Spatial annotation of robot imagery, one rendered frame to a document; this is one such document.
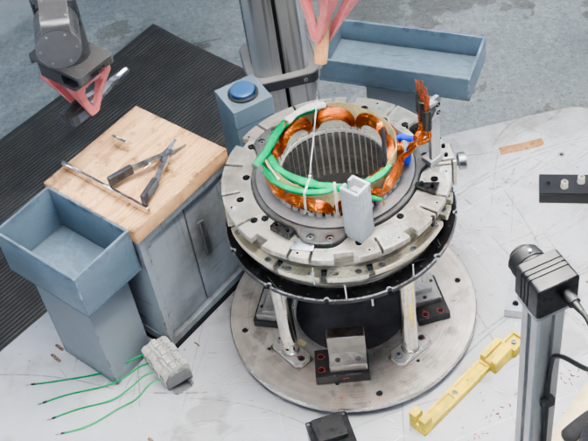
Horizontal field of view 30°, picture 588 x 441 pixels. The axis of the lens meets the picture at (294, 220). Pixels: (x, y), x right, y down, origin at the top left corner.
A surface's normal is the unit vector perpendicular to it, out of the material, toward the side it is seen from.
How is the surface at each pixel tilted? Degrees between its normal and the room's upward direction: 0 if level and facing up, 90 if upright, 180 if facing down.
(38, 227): 90
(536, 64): 0
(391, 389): 0
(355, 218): 90
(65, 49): 90
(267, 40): 90
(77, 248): 0
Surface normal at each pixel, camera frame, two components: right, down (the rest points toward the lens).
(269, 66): 0.22, 0.69
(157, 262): 0.78, 0.39
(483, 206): -0.11, -0.68
